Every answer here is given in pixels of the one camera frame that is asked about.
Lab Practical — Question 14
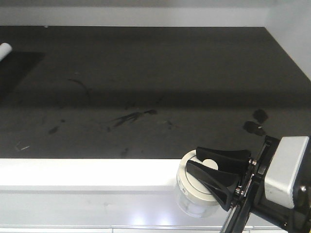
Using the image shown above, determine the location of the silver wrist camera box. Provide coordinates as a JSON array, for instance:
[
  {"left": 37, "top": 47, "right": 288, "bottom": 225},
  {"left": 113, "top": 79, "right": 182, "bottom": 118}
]
[{"left": 264, "top": 136, "right": 310, "bottom": 209}]

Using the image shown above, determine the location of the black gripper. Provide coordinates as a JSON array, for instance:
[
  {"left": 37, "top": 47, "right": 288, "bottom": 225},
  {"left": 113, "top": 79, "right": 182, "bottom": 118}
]
[{"left": 186, "top": 136, "right": 311, "bottom": 233}]

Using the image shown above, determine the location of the white tube in hood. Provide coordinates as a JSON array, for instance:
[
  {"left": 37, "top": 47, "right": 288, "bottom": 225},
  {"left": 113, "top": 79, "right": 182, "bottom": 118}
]
[{"left": 0, "top": 43, "right": 12, "bottom": 61}]

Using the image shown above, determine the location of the glass jar with white lid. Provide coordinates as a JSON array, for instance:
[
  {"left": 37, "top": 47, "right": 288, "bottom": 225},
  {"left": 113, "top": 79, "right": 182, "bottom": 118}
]
[{"left": 175, "top": 150, "right": 220, "bottom": 218}]

